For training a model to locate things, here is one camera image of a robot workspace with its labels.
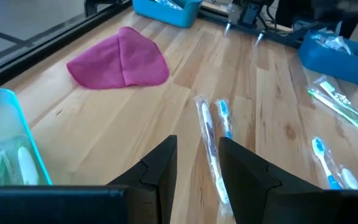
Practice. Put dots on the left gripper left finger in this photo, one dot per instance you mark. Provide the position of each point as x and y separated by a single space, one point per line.
120 205

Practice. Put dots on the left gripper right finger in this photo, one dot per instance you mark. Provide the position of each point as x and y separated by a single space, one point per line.
275 205

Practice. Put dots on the blue toothbrush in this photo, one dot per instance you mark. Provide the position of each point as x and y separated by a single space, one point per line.
334 42
225 115
322 155

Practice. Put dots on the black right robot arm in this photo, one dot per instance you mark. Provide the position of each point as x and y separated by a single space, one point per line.
250 12

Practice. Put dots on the magenta cloth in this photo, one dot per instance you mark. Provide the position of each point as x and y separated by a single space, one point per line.
120 62

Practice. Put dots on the teal blue plastic bin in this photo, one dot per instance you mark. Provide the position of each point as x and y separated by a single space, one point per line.
337 67

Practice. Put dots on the grey-blue plastic bin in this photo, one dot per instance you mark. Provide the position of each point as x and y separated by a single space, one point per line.
172 17

